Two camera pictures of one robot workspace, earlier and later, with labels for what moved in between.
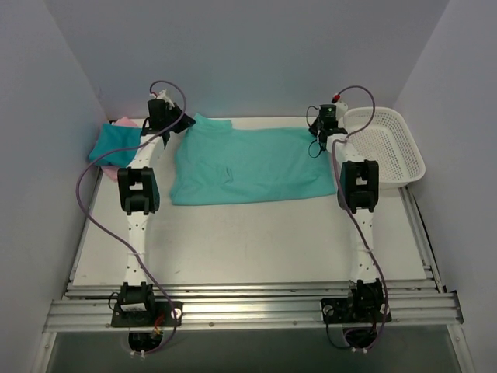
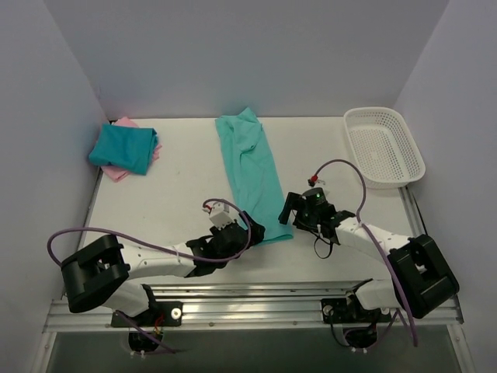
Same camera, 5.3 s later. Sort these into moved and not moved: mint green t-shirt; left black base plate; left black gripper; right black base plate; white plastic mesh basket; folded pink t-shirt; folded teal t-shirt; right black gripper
Moved: mint green t-shirt; left black gripper; right black gripper
Not moved: folded teal t-shirt; right black base plate; white plastic mesh basket; folded pink t-shirt; left black base plate
